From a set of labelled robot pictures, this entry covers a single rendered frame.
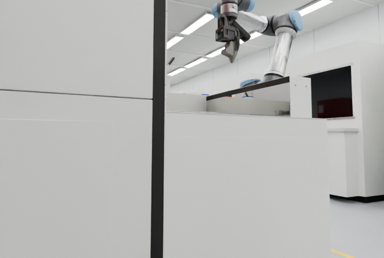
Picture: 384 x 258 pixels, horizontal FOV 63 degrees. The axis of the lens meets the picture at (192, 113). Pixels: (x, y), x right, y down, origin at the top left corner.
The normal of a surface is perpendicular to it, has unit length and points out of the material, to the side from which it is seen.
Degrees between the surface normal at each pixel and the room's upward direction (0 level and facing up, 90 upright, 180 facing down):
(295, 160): 90
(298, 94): 90
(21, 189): 90
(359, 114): 90
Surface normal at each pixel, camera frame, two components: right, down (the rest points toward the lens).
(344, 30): -0.89, -0.04
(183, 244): 0.45, -0.07
